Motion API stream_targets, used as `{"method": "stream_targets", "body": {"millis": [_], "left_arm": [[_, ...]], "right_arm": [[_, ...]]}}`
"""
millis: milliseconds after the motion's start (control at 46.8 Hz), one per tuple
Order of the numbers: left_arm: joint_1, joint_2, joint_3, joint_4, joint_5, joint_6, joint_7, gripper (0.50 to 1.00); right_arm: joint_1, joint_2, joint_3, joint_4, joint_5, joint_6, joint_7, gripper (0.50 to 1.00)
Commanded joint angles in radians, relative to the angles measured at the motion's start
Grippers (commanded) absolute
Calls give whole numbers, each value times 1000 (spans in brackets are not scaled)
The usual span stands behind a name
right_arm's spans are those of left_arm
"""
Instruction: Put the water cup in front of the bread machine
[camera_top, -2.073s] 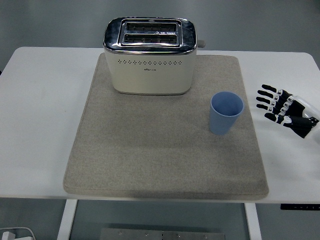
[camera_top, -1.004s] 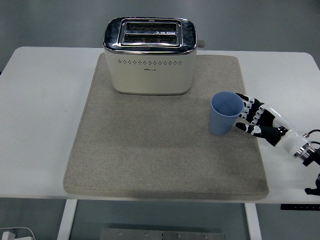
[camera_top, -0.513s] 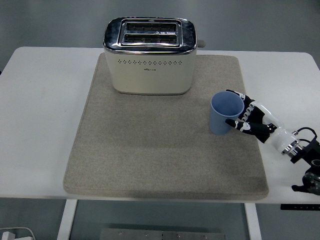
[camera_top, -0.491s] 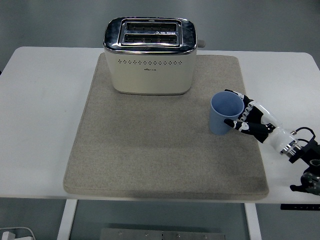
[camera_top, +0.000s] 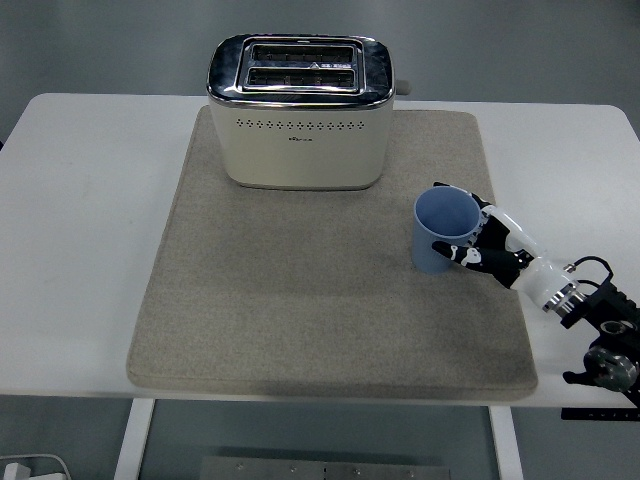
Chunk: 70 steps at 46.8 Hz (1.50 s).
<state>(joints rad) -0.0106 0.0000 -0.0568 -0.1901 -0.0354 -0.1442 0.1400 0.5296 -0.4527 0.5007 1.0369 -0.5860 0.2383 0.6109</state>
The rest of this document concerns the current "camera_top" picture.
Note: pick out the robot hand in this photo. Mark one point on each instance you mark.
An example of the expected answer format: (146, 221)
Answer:
(537, 277)

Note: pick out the blue ribbed plastic cup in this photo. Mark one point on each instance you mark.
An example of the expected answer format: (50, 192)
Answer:
(430, 250)

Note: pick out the black table control panel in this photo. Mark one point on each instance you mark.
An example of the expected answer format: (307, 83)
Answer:
(600, 415)

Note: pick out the white table leg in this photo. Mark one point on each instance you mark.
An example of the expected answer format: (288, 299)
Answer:
(506, 445)
(132, 440)

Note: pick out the beige felt mat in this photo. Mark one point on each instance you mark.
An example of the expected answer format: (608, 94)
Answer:
(300, 300)

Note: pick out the cream and chrome toaster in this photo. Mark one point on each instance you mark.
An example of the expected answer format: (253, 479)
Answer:
(300, 155)

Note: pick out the white floor device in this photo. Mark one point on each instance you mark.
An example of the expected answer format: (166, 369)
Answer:
(15, 471)

